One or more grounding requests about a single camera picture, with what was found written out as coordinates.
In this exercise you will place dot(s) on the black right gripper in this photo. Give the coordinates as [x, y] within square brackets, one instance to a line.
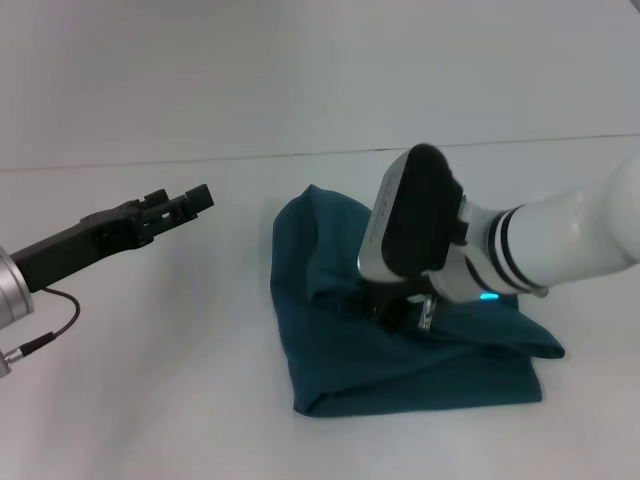
[390, 302]

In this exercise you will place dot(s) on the teal t-shirt with FREE print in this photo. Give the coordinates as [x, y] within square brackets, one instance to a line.
[325, 350]

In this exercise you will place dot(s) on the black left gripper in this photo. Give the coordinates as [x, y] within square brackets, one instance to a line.
[80, 242]

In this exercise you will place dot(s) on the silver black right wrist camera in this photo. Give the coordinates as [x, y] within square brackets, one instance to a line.
[417, 215]

